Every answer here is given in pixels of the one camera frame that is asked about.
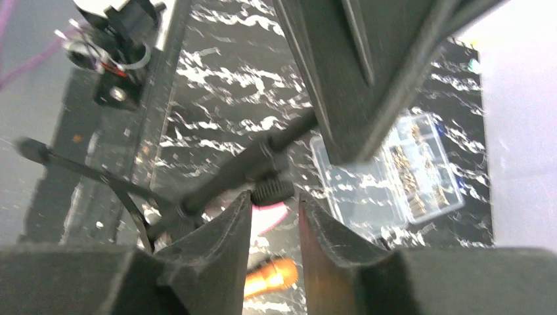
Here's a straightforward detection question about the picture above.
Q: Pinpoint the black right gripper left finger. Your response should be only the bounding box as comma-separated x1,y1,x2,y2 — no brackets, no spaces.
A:
1,192,252,314

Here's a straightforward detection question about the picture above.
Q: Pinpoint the gold microphone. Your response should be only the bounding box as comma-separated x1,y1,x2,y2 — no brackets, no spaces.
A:
244,258,298,299

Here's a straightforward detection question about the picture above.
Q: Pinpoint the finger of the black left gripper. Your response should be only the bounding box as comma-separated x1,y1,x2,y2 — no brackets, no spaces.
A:
274,0,497,165

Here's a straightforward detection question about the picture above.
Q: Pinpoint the clear plastic screw box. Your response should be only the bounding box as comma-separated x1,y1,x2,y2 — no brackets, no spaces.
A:
310,114,464,237

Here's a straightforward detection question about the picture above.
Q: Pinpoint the pink microphone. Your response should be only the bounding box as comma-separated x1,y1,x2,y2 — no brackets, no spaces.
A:
251,202,288,237

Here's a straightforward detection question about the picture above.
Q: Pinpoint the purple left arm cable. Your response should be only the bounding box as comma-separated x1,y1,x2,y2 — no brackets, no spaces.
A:
0,0,66,90

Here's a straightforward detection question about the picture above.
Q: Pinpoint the small black tripod stand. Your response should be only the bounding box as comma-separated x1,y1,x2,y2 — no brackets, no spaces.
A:
15,108,319,255

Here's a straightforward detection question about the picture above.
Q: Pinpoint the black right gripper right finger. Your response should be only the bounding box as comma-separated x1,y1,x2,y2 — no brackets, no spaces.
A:
299,194,556,314

